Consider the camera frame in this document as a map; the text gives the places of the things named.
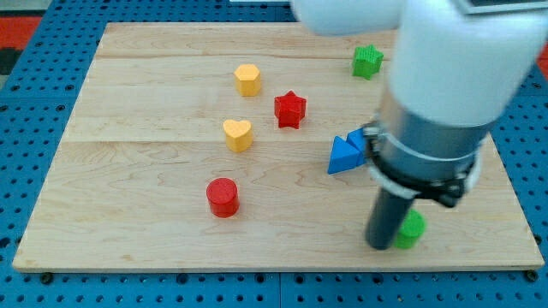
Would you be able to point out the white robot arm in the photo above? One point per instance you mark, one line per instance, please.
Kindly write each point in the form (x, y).
(455, 67)

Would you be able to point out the yellow heart block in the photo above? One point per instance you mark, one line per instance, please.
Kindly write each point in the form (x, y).
(238, 134)

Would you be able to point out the wooden board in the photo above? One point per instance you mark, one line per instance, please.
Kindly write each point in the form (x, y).
(126, 190)

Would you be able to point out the red cylinder block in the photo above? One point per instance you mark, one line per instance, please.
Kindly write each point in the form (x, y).
(222, 196)

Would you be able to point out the green star block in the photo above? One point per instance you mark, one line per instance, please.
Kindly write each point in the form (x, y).
(366, 61)

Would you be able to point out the blue cube block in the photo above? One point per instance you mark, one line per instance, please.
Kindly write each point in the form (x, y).
(357, 139)

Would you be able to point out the blue triangle block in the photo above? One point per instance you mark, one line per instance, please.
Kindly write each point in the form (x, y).
(344, 157)

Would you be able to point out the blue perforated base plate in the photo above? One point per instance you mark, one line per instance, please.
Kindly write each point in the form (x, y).
(36, 98)

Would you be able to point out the green cylinder block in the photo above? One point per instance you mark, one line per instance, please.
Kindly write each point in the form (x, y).
(412, 228)

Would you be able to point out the red star block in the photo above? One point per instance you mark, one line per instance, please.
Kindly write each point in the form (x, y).
(290, 109)

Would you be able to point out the yellow hexagon block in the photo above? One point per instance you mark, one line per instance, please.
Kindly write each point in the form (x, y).
(247, 80)

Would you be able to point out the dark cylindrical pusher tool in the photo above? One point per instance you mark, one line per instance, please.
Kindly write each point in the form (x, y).
(387, 216)

